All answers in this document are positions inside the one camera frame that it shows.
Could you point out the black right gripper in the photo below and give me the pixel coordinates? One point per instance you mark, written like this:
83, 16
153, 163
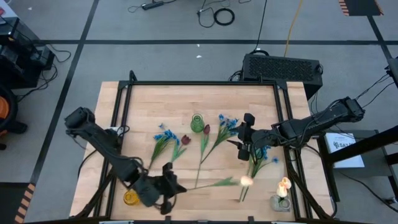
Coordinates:
261, 138

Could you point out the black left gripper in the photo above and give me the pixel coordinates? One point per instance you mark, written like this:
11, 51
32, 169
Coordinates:
152, 191

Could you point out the blue artificial flower spray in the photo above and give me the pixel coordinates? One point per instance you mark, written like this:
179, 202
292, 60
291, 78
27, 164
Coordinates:
168, 134
231, 122
275, 160

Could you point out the green glass vase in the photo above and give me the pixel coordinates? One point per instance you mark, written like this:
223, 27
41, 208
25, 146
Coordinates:
197, 126

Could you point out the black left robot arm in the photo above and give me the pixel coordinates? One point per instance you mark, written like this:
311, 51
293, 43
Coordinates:
102, 140

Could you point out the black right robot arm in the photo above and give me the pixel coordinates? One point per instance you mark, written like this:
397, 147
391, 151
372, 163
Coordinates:
311, 126

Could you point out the yellow glass vase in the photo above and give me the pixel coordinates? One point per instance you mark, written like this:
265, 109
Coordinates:
130, 198

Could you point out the clear glass vase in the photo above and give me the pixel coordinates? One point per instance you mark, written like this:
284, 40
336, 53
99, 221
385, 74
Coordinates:
276, 205

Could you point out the black computer case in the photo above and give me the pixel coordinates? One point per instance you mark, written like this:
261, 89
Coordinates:
280, 68

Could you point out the white paper sign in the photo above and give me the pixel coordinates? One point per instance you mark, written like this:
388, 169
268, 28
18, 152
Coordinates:
339, 143

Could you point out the black metal stand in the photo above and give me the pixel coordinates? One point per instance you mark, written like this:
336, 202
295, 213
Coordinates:
373, 140

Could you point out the black power strip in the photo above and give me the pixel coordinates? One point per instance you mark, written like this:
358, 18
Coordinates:
153, 5

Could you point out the hazard striped floor mat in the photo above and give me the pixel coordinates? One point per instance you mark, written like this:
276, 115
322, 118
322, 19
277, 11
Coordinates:
12, 202
360, 7

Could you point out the black equipment cart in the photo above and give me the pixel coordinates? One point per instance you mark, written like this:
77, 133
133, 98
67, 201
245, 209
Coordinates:
18, 68

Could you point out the black aluminium table frame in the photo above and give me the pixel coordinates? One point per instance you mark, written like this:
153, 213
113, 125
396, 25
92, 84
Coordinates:
202, 83

